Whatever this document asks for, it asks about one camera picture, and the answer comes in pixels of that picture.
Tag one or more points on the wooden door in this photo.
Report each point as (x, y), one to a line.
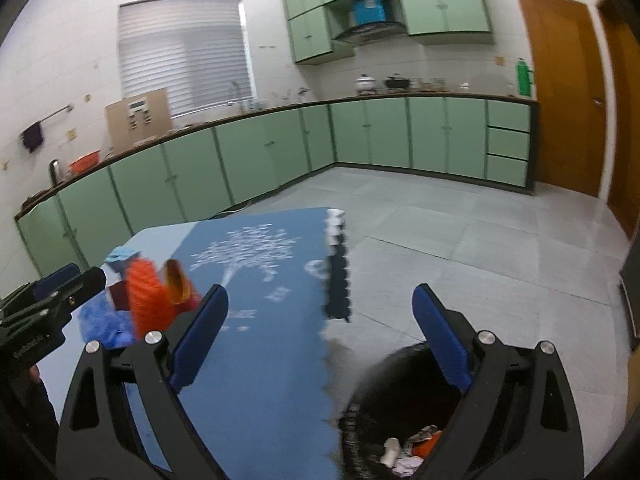
(625, 110)
(560, 85)

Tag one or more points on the black wok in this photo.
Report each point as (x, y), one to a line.
(396, 82)

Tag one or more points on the black glass cabinet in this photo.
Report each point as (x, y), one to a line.
(631, 300)

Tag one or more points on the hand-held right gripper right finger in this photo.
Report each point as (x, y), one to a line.
(442, 340)

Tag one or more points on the green wall cabinets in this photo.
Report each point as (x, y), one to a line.
(450, 5)

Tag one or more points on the black-lined waste bin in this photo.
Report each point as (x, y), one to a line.
(370, 395)

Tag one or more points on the red basin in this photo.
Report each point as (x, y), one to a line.
(84, 164)

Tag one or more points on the electric kettle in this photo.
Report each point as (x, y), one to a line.
(55, 170)

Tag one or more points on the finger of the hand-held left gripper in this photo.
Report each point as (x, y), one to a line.
(85, 284)
(57, 277)

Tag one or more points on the person's left forearm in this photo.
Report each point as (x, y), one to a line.
(25, 420)

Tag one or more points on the white tissue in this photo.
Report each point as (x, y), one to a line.
(405, 467)

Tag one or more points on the blue tree print tablecloth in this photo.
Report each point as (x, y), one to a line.
(260, 360)

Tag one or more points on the light blue packet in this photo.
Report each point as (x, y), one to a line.
(120, 256)

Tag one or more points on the dark red packet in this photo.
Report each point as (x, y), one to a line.
(119, 296)

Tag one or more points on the dark towel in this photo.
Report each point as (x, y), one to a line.
(32, 136)

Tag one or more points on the blue plastic bag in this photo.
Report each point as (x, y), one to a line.
(100, 322)

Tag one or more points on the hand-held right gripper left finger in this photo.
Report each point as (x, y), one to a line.
(197, 340)

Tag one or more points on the white window blind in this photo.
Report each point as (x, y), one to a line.
(185, 55)

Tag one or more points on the white cooking pot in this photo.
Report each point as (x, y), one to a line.
(365, 83)

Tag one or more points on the black range hood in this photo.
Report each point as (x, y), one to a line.
(367, 32)

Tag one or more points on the green base cabinets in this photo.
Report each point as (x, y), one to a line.
(375, 130)

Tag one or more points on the white paper cup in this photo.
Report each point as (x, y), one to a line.
(390, 450)

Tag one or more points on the green thermos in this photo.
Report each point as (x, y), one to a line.
(523, 77)

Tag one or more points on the orange foam fruit net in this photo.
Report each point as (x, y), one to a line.
(147, 295)

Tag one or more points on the metal towel rail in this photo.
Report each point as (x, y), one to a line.
(60, 111)

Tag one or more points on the blue box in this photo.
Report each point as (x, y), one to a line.
(370, 10)

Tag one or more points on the red plastic bag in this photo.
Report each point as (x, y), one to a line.
(431, 446)

